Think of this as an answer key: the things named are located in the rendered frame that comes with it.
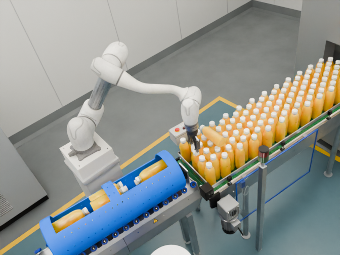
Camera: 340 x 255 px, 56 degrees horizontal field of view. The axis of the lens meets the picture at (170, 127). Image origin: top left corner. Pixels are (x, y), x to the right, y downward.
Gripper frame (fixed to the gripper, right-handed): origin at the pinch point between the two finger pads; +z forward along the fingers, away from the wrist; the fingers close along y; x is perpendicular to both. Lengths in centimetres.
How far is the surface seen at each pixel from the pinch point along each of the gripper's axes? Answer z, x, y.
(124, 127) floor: 112, 2, -190
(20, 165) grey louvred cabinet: 52, -119, -135
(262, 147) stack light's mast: -12.8, 26.5, 35.7
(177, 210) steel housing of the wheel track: 28.4, -28.1, 15.3
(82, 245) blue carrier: 5, -90, 18
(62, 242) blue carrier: -3, -98, 15
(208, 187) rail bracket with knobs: 13.3, -6.4, 22.9
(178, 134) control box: 3.2, 1.1, -23.4
